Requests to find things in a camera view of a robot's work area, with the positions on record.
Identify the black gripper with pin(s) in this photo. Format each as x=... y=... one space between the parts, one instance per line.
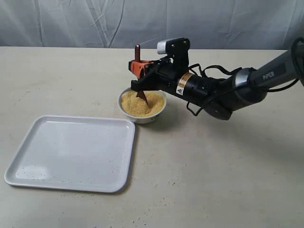
x=166 y=77

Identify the dark red wooden spoon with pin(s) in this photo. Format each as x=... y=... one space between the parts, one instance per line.
x=140 y=94

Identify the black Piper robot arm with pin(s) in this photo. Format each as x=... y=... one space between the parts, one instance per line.
x=217 y=97

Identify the yellow grains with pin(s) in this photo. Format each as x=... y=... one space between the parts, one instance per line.
x=136 y=106

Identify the white ceramic bowl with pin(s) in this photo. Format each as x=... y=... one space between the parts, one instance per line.
x=141 y=120

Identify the grey backdrop curtain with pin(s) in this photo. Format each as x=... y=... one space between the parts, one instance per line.
x=209 y=24

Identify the white rectangular plastic tray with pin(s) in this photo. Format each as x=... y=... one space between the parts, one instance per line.
x=74 y=153

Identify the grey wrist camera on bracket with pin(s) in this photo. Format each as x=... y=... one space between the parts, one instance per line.
x=177 y=49

